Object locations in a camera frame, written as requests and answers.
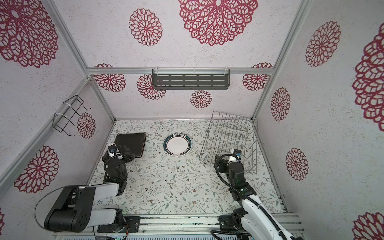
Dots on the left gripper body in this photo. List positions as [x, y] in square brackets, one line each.
[125, 158]

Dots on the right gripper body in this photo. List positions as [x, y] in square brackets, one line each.
[224, 168]

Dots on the black plate with gold rim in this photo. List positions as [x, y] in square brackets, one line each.
[132, 143]

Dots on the white round plate front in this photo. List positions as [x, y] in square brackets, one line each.
[177, 144]

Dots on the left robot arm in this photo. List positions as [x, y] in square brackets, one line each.
[74, 211]

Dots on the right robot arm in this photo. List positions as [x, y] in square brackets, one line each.
[250, 203]

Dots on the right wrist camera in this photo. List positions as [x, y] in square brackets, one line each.
[238, 154]

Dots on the wire dish rack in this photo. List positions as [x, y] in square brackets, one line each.
[227, 132]

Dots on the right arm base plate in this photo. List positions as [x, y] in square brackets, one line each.
[237, 223]

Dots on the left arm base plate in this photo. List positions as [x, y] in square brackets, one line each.
[132, 223]

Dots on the black wire wall basket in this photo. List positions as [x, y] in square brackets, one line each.
[62, 120]

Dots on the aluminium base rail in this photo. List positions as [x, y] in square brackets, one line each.
[192, 224]

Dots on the grey wall shelf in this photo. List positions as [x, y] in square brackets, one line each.
[191, 80]

